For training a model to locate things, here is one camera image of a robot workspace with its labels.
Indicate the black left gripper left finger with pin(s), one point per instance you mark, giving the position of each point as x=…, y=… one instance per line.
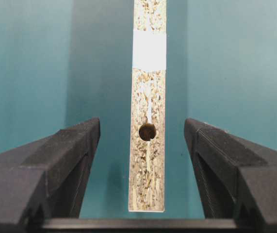
x=47, y=178

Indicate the white laminated wooden board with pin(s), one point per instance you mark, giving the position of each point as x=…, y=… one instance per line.
x=147, y=117

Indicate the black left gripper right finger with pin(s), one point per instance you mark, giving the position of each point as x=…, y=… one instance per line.
x=236, y=178

